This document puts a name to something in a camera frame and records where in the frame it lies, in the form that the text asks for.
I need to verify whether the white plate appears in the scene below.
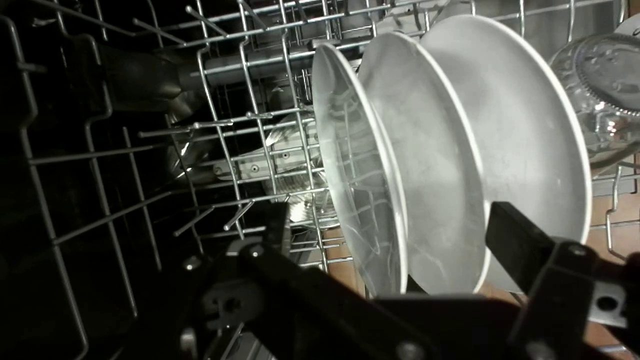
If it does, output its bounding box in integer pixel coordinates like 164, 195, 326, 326
422, 13, 592, 242
312, 43, 409, 296
359, 32, 488, 294

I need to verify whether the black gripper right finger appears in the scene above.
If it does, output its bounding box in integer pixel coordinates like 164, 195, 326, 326
487, 201, 640, 360

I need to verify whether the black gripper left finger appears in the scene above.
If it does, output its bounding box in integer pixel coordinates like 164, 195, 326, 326
127, 197, 429, 360

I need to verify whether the clear glass dish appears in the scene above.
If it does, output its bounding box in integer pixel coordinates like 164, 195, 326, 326
550, 32, 640, 167

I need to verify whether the wire dishwasher rack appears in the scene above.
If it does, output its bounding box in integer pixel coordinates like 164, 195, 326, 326
0, 0, 632, 360

